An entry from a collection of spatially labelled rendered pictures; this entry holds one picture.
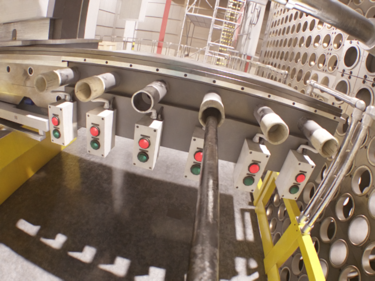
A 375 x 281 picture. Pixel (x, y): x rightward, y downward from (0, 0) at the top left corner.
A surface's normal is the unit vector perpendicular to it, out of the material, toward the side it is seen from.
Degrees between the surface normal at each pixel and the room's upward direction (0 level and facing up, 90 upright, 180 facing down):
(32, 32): 90
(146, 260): 0
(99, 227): 0
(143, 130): 90
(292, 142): 90
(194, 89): 90
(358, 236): 11
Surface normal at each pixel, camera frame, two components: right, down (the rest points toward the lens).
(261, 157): -0.12, 0.42
